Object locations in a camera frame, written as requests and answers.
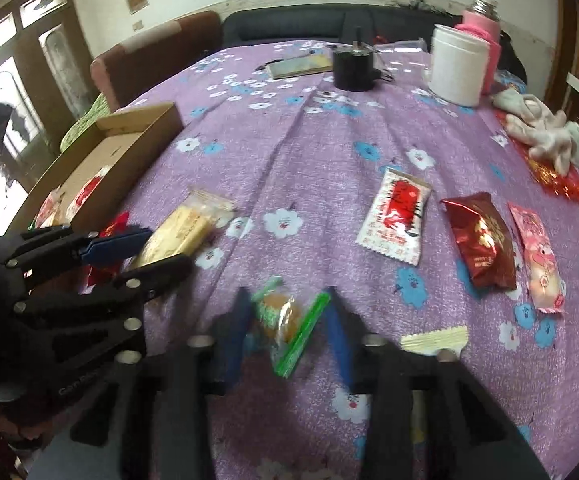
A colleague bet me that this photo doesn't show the black cup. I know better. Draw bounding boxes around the black cup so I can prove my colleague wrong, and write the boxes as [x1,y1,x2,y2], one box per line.
[331,39,377,93]

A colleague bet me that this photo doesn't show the wooden glass door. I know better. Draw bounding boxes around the wooden glass door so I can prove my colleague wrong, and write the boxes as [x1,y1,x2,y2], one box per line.
[0,0,98,172]

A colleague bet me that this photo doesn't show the yellow green notebook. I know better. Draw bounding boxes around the yellow green notebook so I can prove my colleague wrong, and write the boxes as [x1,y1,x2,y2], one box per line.
[263,53,335,81]

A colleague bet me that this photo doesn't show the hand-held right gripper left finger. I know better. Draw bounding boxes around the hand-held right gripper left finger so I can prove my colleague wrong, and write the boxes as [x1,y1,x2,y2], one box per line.
[68,286,258,480]

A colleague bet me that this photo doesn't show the pink cartoon snack packet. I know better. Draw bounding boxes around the pink cartoon snack packet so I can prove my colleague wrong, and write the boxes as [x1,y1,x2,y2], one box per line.
[506,200,569,316]

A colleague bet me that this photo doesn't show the white work gloves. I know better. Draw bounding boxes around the white work gloves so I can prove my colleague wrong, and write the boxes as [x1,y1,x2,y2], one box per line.
[491,86,579,174]

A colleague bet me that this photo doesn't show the brown armchair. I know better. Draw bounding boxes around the brown armchair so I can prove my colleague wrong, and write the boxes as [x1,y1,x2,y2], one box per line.
[90,9,223,112]

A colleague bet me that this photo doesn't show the pale yellow wafer packet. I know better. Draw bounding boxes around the pale yellow wafer packet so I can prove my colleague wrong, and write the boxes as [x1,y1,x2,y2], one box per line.
[399,324,471,357]

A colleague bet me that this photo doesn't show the red candy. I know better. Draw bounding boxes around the red candy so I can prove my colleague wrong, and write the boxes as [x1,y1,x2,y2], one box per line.
[83,210,132,289]

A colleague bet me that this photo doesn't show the green small cake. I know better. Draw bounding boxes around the green small cake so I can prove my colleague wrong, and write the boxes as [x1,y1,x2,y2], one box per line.
[250,275,332,381]

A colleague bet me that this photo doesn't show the white sachet with red print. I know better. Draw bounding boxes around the white sachet with red print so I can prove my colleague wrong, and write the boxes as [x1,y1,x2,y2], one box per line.
[66,171,108,222]

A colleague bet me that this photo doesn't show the green blanket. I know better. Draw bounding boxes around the green blanket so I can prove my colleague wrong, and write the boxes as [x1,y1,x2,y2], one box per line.
[58,91,113,154]

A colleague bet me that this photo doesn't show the black leather sofa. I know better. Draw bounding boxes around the black leather sofa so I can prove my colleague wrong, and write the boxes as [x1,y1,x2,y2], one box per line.
[220,1,529,86]

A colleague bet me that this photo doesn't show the red gold paper packet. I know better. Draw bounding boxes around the red gold paper packet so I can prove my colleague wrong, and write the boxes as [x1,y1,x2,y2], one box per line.
[493,109,579,207]

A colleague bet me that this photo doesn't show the shallow cardboard box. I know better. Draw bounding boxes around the shallow cardboard box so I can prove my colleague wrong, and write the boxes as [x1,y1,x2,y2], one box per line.
[6,101,186,242]

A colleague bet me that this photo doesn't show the red sachet with white border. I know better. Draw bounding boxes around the red sachet with white border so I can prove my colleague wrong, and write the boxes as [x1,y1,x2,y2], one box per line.
[356,165,433,268]

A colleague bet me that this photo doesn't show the yellow biscuit packet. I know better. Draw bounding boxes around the yellow biscuit packet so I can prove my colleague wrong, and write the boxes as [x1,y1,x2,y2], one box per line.
[128,186,238,272]

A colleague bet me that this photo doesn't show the dark red foil snack packet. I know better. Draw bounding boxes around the dark red foil snack packet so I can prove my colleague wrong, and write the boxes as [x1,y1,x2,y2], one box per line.
[439,190,520,292]

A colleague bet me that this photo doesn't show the pink sleeved thermos bottle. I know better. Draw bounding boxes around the pink sleeved thermos bottle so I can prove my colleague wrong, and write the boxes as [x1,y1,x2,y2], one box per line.
[456,0,503,97]

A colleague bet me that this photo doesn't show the white plastic jar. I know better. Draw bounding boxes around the white plastic jar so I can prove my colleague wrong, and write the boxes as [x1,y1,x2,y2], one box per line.
[427,23,493,109]

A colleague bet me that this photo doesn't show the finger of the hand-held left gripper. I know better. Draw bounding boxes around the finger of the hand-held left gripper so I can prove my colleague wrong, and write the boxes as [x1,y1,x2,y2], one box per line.
[0,224,155,286]
[12,254,195,367]

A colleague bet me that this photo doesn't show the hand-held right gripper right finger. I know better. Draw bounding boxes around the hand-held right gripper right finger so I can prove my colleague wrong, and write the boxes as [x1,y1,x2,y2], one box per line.
[323,286,551,480]

